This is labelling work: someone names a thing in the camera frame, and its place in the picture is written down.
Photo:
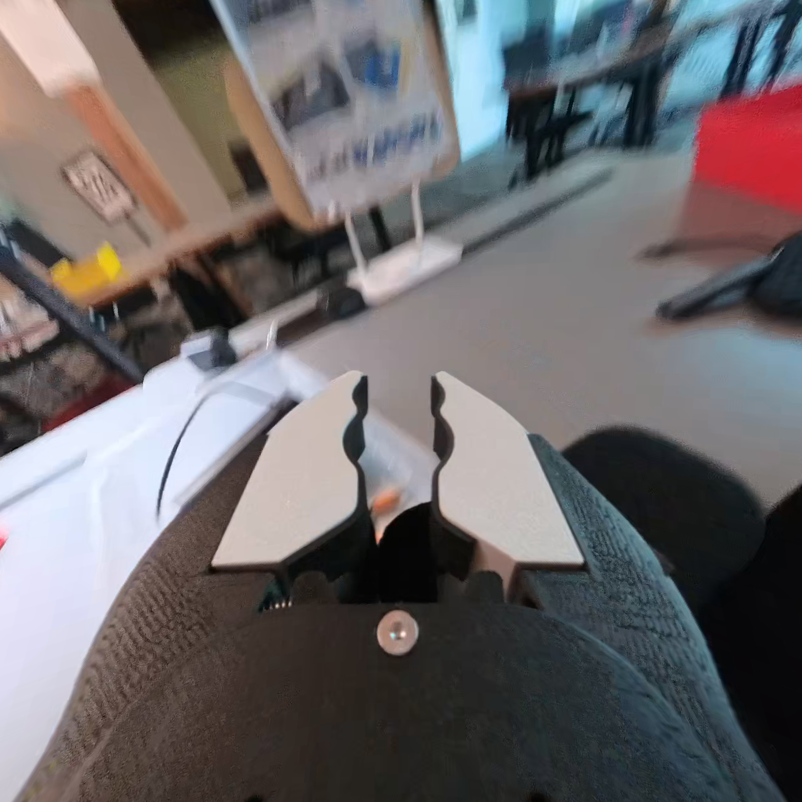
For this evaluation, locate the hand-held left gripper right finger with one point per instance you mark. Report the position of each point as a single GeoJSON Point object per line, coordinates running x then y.
{"type": "Point", "coordinates": [507, 495]}

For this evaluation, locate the black mesh cushion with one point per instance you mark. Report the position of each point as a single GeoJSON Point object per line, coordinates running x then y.
{"type": "Point", "coordinates": [676, 501]}

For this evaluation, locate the office desk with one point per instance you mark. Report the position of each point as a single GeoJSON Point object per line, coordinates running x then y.
{"type": "Point", "coordinates": [595, 75]}

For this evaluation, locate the wooden support post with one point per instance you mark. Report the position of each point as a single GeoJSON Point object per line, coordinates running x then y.
{"type": "Point", "coordinates": [138, 163]}

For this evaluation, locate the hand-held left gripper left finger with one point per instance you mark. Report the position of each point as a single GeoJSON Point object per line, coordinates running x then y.
{"type": "Point", "coordinates": [294, 495]}

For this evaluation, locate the clear plastic organizer box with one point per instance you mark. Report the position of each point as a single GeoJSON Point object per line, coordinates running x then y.
{"type": "Point", "coordinates": [62, 595]}

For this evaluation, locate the printed instruction sheet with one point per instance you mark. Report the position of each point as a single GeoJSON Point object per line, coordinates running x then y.
{"type": "Point", "coordinates": [351, 94]}

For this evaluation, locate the yellow plastic bin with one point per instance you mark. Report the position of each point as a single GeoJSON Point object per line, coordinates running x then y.
{"type": "Point", "coordinates": [88, 272]}

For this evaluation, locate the black usb hub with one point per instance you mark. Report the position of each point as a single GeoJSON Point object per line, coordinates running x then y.
{"type": "Point", "coordinates": [714, 289]}

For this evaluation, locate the red plastic bin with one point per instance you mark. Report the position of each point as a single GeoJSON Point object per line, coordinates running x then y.
{"type": "Point", "coordinates": [752, 150]}

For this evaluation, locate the square marker sign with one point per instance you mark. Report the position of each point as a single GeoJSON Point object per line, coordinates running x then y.
{"type": "Point", "coordinates": [100, 185]}

